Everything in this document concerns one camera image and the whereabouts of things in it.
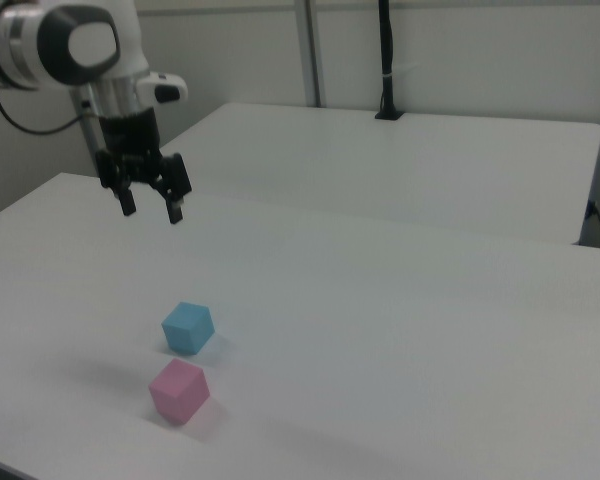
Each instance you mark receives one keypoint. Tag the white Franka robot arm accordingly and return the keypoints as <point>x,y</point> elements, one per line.
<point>55,45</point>

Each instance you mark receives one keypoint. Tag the pink cube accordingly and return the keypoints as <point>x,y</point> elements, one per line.
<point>177,395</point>

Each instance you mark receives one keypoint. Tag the blue cube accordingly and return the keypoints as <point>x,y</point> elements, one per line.
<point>185,330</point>

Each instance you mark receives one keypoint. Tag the black pole with base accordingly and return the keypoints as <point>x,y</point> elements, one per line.
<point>388,60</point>

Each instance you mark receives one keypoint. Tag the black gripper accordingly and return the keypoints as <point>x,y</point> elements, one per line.
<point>130,137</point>

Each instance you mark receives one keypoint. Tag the grey metal partition post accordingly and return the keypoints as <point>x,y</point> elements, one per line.
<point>312,50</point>

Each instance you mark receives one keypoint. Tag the white side table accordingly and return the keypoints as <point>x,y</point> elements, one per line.
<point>405,165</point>

